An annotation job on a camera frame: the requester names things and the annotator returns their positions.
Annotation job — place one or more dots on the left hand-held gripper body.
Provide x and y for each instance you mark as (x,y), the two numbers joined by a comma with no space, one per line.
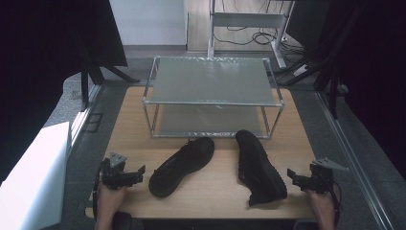
(114,175)

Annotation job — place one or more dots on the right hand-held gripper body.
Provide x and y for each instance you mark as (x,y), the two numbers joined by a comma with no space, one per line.
(320,177)

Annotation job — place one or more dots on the black shoe with rugged sole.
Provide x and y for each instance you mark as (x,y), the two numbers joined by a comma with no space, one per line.
(258,169)

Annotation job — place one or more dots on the black flat-lying shoe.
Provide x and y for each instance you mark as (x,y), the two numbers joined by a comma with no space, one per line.
(182,166)

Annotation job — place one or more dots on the grey two-tier shoe rack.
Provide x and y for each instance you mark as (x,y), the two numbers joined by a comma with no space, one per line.
(210,81)

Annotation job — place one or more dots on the person's left hand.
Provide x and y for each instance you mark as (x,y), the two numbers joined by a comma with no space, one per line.
(110,199)

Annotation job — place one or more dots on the person's right hand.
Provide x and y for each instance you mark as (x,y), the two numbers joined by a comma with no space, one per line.
(321,204)

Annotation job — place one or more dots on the dark rounded object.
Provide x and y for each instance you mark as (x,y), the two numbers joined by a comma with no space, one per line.
(122,221)

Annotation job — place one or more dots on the black floor socket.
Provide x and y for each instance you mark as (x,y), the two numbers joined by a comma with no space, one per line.
(93,122)

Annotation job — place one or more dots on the white box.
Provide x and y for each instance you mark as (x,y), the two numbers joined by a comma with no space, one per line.
(32,179)

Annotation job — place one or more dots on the black metal stand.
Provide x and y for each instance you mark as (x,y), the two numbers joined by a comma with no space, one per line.
(92,75)
(314,64)

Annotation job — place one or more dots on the white power strip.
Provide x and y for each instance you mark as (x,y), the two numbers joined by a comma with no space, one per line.
(300,70)

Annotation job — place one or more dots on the black curtain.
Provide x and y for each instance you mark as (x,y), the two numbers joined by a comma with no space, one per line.
(373,73)
(38,64)

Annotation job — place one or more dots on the aluminium floor rail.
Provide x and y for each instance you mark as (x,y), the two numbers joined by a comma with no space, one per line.
(83,111)
(354,159)

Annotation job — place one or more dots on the white metal desk frame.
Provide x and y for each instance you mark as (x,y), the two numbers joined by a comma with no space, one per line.
(247,19)

